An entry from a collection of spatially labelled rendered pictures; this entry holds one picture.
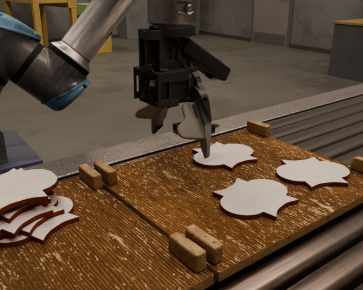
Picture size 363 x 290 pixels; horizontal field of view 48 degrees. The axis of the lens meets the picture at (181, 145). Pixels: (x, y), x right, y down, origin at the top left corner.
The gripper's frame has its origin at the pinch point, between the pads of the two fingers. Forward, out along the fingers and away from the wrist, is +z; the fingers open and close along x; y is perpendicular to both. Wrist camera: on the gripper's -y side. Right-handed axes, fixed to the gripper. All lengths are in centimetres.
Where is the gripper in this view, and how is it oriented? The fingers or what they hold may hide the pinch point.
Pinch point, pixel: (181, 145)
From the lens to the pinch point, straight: 71.5
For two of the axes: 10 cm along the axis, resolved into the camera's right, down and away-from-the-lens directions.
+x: 6.2, 2.9, -7.3
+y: -7.9, 2.1, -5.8
